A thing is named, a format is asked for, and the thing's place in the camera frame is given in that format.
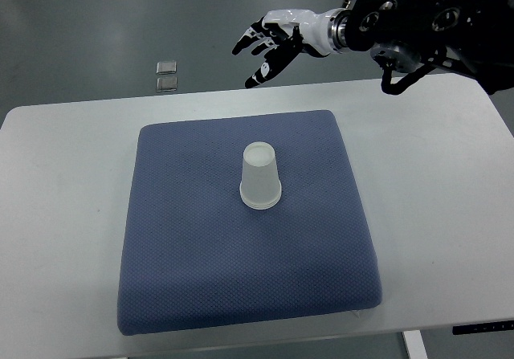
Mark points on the black white robotic hand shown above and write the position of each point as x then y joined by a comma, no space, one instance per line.
282,35

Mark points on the white paper cup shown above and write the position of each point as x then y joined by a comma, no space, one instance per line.
260,205
259,179

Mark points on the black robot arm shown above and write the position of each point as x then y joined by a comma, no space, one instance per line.
473,38

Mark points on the upper metal floor plate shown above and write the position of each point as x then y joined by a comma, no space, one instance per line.
166,67

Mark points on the metal floor plate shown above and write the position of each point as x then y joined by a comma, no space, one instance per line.
166,84
166,67

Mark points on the lower metal floor plate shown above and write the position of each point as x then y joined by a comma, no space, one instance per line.
166,84

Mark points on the white paper cup on mat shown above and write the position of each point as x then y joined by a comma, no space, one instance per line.
260,205

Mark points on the blue textured cushion mat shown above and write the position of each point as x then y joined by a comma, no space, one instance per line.
195,256

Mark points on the white table leg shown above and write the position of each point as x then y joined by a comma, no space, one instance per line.
414,344

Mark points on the black table control panel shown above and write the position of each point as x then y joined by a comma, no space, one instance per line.
496,326

